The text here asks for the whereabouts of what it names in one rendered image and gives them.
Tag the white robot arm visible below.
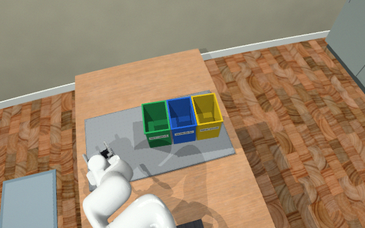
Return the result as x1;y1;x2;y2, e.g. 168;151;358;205
83;151;177;228

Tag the green open bin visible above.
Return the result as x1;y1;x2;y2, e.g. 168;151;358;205
141;100;171;148

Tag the blue bin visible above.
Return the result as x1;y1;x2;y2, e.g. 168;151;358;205
166;96;197;144

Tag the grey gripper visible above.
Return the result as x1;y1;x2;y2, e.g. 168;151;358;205
82;141;120;188

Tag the yellow bin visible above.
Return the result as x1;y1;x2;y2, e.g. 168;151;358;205
191;93;223;140

